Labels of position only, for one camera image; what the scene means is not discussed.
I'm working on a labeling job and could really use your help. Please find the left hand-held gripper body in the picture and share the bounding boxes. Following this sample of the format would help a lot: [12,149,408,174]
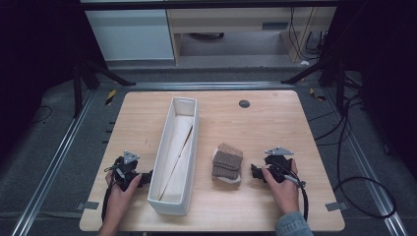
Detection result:
[112,150,144,192]

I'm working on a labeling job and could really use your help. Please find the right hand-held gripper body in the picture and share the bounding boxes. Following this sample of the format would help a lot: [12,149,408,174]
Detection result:
[264,146,295,184]

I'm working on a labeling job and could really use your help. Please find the long white storage box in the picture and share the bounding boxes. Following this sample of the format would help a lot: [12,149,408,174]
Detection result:
[147,96,200,216]

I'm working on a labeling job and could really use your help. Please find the brown knitted socks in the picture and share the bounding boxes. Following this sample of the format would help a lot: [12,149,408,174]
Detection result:
[210,143,245,185]

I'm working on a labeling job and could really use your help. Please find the person's right hand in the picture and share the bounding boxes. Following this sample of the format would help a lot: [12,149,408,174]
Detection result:
[262,158,301,216]

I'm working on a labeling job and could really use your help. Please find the person's left hand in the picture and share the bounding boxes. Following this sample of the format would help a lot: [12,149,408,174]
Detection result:
[103,169,144,224]

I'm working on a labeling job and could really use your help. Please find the grey tape piece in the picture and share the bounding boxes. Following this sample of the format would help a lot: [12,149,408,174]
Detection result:
[325,202,348,212]
[76,201,100,211]

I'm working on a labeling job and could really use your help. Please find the yellow black hazard tape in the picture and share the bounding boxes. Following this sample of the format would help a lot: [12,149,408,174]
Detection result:
[309,88,328,102]
[104,88,118,106]

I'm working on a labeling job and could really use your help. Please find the black metal stand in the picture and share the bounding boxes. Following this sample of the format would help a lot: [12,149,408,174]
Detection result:
[280,48,363,114]
[72,58,137,118]

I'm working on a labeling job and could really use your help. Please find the white cabinet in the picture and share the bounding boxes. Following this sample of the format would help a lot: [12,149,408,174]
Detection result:
[85,9,175,62]

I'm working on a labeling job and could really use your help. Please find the dark curtain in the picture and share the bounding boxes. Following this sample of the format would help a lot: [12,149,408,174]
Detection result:
[0,0,87,158]
[328,0,417,180]

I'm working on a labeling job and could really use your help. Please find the left hand-held gripper black cable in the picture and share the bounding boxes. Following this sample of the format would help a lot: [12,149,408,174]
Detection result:
[100,165,120,222]

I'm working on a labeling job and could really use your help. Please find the hand-held gripper black cable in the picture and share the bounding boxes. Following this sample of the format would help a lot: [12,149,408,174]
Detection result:
[100,165,120,222]
[283,173,310,222]

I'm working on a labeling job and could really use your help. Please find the right hand-held gripper black cable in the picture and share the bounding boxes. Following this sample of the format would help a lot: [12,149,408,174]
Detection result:
[283,173,310,222]

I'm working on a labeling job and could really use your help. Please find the metal floor rail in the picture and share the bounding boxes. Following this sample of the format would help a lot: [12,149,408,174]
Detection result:
[324,88,409,236]
[125,81,296,91]
[10,89,96,236]

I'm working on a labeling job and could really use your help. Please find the thin black floor cable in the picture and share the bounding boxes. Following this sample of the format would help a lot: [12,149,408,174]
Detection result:
[30,104,54,125]

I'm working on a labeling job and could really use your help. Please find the black floor cable loop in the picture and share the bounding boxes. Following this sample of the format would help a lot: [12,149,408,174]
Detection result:
[308,94,398,219]

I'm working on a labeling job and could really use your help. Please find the black cables under desk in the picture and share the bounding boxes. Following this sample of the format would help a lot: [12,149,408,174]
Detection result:
[287,6,327,62]

